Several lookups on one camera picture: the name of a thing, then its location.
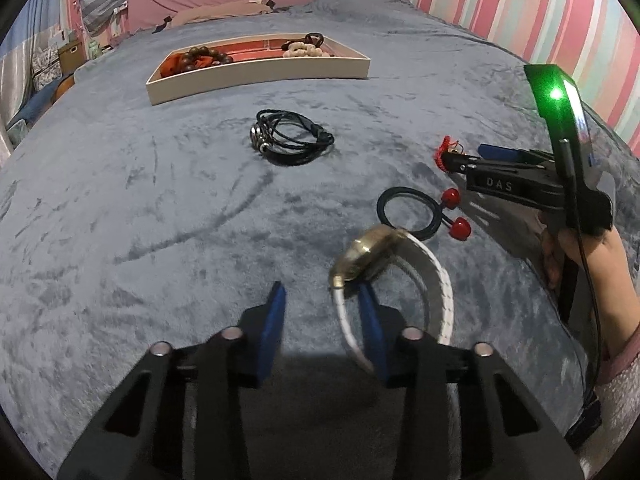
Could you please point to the orange fabric scrunchie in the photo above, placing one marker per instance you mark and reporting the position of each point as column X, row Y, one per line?
column 172, row 64

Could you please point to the floral patterned storage box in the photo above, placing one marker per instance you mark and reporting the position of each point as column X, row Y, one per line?
column 45, row 67

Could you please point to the person's right forearm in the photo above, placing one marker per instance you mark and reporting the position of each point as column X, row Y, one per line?
column 620, row 320

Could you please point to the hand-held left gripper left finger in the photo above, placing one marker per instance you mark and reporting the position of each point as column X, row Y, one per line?
column 272, row 330

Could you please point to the brown cardboard box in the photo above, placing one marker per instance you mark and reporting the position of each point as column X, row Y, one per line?
column 70, row 57

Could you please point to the person's right hand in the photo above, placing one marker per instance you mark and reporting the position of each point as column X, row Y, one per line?
column 602, row 255

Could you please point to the beige pillow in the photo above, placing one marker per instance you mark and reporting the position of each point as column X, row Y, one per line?
column 220, row 10

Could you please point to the cream jewelry tray red lining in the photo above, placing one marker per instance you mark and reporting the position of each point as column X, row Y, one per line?
column 250, row 77

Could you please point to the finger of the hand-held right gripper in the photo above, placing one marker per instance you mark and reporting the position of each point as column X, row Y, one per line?
column 500, row 152
column 480, row 165

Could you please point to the cream knotted scrunchie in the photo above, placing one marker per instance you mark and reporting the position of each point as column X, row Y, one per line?
column 300, row 50

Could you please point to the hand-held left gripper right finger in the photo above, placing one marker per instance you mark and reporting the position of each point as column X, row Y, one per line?
column 372, row 340

